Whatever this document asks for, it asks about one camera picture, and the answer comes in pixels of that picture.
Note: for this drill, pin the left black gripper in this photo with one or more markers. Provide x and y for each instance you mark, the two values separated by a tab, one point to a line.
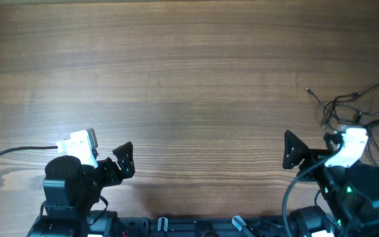
115	176

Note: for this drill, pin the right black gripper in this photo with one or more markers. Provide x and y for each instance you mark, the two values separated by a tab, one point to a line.
300	150

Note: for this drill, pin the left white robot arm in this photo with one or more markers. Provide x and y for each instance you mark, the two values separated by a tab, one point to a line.
72	188

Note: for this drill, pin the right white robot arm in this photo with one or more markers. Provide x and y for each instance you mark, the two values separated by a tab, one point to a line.
350	188

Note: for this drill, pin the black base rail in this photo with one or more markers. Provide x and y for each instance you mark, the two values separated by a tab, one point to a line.
170	227

